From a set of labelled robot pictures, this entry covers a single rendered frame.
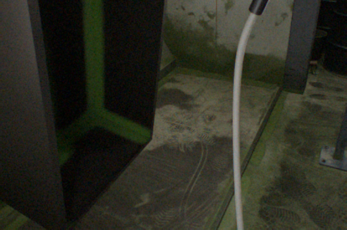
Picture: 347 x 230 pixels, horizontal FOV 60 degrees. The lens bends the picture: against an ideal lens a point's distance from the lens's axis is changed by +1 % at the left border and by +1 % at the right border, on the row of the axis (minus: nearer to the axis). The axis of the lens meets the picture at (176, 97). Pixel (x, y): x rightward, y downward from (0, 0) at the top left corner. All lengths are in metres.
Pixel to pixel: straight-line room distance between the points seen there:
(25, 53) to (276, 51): 2.33
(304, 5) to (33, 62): 2.24
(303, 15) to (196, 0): 0.94
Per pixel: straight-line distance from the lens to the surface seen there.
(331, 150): 2.29
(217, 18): 2.85
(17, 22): 0.71
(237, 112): 0.71
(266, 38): 2.77
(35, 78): 0.74
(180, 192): 1.81
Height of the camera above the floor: 1.36
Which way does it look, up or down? 29 degrees down
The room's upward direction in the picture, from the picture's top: 4 degrees counter-clockwise
